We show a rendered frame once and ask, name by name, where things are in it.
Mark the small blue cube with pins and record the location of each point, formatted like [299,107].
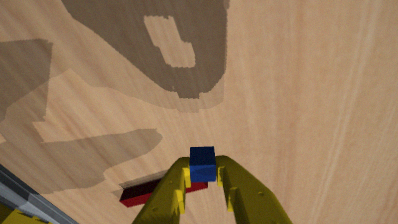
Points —
[202,164]

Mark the dark red rod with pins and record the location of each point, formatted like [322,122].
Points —
[139,194]

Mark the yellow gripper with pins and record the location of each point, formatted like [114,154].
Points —
[250,200]

